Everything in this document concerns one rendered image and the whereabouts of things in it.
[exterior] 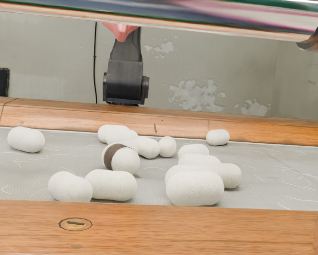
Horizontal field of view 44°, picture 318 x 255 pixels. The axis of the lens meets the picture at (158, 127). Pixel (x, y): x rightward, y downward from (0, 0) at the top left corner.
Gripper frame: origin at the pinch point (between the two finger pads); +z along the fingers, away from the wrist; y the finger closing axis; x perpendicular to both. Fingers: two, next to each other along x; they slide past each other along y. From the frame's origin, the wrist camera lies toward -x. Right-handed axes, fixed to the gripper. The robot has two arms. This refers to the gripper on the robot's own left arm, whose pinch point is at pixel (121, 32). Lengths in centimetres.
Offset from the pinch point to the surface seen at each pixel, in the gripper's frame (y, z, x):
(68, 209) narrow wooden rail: -2.6, 27.1, -10.8
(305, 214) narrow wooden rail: 7.7, 26.8, -10.5
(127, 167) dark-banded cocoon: 0.6, 18.2, -1.3
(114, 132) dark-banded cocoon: -0.2, 9.6, 5.1
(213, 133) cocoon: 11.3, 6.3, 8.0
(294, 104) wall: 112, -125, 128
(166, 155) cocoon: 4.7, 12.9, 4.0
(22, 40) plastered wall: -48, -150, 120
